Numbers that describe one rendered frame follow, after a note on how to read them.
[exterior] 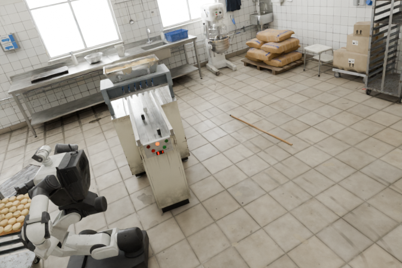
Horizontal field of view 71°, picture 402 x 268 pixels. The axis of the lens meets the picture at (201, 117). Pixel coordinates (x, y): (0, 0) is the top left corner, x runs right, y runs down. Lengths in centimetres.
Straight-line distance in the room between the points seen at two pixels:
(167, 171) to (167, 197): 29
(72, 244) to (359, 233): 224
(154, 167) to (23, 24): 409
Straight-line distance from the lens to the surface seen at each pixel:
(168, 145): 250
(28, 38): 602
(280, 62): 570
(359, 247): 265
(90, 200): 225
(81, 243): 256
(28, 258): 310
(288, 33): 591
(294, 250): 256
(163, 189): 278
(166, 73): 301
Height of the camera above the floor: 206
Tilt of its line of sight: 27 degrees down
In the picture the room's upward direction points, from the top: 12 degrees counter-clockwise
